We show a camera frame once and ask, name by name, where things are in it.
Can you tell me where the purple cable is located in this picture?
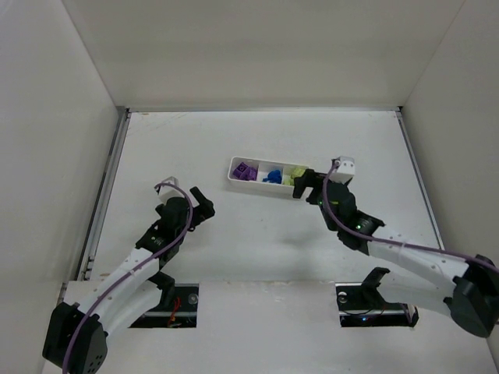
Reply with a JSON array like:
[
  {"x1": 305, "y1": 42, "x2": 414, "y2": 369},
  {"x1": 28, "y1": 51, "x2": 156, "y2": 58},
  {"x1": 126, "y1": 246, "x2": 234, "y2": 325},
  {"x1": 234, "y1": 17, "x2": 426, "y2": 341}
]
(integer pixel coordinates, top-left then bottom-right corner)
[
  {"x1": 62, "y1": 183, "x2": 194, "y2": 371},
  {"x1": 321, "y1": 161, "x2": 499, "y2": 272}
]

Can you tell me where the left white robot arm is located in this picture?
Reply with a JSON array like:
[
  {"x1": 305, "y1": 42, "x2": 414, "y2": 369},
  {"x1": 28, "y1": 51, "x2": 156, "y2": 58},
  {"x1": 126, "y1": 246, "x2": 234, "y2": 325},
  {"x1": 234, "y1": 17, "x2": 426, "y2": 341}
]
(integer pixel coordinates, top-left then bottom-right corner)
[{"x1": 42, "y1": 182, "x2": 215, "y2": 373}]

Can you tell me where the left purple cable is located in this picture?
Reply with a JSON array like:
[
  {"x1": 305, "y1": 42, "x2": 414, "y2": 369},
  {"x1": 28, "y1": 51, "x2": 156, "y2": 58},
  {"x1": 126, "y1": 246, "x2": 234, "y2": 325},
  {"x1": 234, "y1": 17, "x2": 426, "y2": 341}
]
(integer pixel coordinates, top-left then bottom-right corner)
[{"x1": 62, "y1": 183, "x2": 194, "y2": 371}]

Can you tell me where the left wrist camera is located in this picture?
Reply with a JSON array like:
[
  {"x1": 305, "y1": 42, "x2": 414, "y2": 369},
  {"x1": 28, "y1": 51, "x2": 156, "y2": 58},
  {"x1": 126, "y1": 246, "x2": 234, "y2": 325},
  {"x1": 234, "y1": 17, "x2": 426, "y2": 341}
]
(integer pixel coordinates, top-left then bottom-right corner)
[{"x1": 154, "y1": 176, "x2": 182, "y2": 204}]

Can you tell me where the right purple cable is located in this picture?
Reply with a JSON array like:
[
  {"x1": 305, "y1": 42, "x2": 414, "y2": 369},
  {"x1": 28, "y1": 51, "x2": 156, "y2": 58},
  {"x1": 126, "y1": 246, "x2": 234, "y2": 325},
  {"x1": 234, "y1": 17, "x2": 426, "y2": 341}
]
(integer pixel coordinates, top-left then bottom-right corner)
[{"x1": 321, "y1": 161, "x2": 499, "y2": 272}]

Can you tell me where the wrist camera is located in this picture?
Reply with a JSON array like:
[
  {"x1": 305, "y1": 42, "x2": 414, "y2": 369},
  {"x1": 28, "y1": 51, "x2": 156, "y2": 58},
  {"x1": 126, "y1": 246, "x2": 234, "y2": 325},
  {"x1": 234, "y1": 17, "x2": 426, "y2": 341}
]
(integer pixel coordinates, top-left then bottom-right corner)
[
  {"x1": 329, "y1": 156, "x2": 356, "y2": 184},
  {"x1": 154, "y1": 176, "x2": 182, "y2": 204}
]

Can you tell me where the blue lego pile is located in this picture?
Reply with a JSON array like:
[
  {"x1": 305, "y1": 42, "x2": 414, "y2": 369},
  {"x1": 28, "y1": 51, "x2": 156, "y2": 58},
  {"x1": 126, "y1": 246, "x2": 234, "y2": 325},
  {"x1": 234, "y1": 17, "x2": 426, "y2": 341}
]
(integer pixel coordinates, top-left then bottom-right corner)
[{"x1": 262, "y1": 169, "x2": 282, "y2": 184}]

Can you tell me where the purple lego brick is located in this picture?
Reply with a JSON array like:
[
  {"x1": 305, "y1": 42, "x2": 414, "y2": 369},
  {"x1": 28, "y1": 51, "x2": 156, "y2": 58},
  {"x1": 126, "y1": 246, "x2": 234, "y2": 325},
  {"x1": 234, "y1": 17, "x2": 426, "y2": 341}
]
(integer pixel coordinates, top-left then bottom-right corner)
[{"x1": 232, "y1": 162, "x2": 253, "y2": 181}]

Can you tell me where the white three-compartment tray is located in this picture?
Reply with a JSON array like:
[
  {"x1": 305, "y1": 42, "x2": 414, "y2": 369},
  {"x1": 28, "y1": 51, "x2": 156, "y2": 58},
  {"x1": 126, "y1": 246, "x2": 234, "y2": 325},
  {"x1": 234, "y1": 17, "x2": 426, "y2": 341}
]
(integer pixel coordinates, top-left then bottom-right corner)
[{"x1": 227, "y1": 157, "x2": 308, "y2": 199}]

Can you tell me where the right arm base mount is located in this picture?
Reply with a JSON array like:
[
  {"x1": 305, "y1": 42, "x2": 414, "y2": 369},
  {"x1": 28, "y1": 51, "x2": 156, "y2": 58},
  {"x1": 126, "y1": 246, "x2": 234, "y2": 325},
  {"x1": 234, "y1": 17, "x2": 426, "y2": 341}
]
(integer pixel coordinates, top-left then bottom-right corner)
[{"x1": 335, "y1": 267, "x2": 419, "y2": 328}]

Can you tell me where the lime lego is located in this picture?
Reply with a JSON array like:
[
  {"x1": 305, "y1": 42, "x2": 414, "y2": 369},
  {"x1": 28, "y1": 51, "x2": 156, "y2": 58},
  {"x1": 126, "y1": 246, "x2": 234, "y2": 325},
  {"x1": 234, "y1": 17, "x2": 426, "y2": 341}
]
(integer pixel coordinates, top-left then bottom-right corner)
[{"x1": 282, "y1": 175, "x2": 294, "y2": 186}]

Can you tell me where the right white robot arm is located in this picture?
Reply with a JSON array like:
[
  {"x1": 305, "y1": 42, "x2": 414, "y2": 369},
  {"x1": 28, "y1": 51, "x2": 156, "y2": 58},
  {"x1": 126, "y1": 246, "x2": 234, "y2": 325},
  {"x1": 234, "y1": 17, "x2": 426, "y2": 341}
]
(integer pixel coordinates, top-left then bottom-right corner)
[{"x1": 292, "y1": 161, "x2": 498, "y2": 338}]

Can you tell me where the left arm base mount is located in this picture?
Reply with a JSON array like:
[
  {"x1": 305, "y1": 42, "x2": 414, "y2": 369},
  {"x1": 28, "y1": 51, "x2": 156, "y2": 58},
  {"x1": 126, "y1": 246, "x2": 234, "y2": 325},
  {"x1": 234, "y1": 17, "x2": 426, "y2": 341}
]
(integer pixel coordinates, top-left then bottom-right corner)
[{"x1": 130, "y1": 273, "x2": 200, "y2": 329}]

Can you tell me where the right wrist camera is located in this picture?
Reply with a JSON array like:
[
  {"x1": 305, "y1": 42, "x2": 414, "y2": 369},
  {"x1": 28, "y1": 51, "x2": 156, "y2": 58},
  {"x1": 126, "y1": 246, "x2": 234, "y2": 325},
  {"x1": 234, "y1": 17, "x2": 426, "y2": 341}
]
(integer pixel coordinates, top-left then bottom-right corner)
[{"x1": 329, "y1": 156, "x2": 356, "y2": 184}]

